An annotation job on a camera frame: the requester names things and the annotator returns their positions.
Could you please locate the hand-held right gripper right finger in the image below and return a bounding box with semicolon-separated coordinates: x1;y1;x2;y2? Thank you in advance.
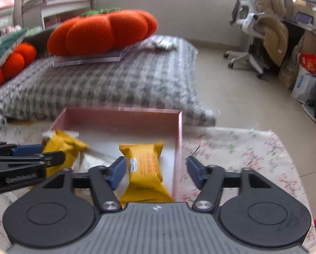
186;156;274;213

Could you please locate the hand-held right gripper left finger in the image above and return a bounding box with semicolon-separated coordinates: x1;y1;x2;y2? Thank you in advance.
43;157;128;214

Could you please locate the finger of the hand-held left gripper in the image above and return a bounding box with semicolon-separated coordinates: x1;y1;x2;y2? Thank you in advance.
0;142;44;157
0;150;66;169

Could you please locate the yellow snack packet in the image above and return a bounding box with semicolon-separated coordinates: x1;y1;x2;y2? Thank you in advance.
118;142;175;204
28;129;90;189

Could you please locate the pink cardboard box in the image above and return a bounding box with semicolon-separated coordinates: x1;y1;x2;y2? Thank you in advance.
49;108;184;199

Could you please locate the floral printed cloth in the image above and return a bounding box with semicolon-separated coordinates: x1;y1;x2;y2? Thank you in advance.
0;123;316;254

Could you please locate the grey checked blanket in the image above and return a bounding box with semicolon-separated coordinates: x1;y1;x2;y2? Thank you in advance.
0;35;217;133

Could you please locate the small orange pumpkin cushion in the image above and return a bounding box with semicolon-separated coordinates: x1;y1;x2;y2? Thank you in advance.
0;42;38;90

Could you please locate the grey flat book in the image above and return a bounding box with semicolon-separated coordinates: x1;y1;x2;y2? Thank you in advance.
52;48;127;68

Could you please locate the small grey white object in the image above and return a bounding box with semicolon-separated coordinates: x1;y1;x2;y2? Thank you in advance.
145;38;178;51

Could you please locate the large orange pumpkin cushion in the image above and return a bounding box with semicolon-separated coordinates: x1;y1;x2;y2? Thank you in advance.
47;8;159;57

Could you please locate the white blue shopping bag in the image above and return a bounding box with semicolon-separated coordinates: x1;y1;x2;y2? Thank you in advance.
291;66;316;104

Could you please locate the brown paper bag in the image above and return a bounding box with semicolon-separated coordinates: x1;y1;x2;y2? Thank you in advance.
278;35;306;91

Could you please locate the stack of books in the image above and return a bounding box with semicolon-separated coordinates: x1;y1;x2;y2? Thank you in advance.
21;0;48;13

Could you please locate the white bookshelf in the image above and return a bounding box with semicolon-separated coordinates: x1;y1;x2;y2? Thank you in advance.
11;0;95;28

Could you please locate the red plastic bag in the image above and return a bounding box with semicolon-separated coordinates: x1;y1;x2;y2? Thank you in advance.
299;53;316;76

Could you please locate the white office chair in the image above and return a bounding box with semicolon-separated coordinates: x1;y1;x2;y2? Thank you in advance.
224;0;271;79

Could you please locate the beige fleece coat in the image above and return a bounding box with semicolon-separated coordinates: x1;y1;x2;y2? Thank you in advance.
255;0;290;67

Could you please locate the wooden desk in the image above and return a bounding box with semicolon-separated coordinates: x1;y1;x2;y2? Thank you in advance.
283;0;316;43

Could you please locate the purple laptop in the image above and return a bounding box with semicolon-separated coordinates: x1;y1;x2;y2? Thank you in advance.
294;12;314;24

